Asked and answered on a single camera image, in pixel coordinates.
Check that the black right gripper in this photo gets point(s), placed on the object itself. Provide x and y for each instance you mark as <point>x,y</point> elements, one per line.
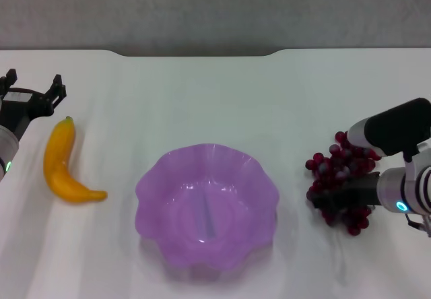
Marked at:
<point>350,191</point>

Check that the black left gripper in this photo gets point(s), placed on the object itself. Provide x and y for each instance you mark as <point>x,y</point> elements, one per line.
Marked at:
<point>20,108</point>

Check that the dark red grape bunch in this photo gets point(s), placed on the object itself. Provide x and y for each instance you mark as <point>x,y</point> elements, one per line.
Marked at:
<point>328,167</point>

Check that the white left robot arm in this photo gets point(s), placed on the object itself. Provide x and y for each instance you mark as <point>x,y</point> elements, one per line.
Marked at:
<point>6,151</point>

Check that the yellow banana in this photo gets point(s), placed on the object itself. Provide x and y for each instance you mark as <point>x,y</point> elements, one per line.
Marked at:
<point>59,151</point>

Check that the purple scalloped plastic bowl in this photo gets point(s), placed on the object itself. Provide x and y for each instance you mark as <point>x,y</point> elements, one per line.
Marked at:
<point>188,218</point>

